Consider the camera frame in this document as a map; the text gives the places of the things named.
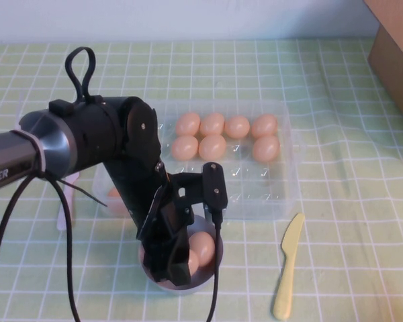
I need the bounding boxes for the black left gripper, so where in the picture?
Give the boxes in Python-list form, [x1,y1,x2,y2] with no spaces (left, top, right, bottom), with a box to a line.
[136,179,194,288]

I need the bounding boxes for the beige egg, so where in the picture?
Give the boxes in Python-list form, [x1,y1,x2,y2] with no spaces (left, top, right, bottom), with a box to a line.
[106,187,122,215]
[175,112,202,137]
[224,115,251,140]
[252,135,281,164]
[199,112,226,137]
[198,134,227,161]
[187,250,200,279]
[187,231,216,268]
[251,114,279,139]
[170,135,199,160]

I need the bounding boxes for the transparent plastic egg box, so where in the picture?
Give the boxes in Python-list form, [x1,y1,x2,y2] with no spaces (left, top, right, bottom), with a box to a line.
[91,99,305,221]

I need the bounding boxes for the brown cardboard box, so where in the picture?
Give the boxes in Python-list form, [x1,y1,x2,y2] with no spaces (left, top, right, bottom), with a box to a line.
[362,0,403,135]

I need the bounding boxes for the grey round bowl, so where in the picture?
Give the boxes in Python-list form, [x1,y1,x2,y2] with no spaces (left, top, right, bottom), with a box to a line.
[138,214,224,297]

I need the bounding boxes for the pale pink plastic knife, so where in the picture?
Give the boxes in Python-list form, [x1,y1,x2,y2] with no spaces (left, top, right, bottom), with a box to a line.
[56,172,81,232]

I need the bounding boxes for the yellow plastic knife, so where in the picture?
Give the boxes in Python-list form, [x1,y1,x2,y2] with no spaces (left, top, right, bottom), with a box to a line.
[272,213,306,321]

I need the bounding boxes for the green checked tablecloth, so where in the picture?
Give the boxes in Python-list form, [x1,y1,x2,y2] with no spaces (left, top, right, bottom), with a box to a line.
[0,39,403,322]

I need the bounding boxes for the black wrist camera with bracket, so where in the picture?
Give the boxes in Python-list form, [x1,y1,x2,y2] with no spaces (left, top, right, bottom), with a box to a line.
[169,162,228,222]

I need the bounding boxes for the thin black cable tie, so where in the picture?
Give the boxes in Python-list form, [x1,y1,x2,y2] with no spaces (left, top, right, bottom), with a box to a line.
[58,179,108,208]

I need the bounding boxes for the white cable tie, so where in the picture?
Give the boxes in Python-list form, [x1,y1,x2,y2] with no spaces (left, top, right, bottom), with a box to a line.
[15,129,48,175]

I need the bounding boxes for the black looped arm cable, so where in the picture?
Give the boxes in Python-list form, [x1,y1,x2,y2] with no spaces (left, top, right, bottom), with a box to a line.
[65,46,97,101]

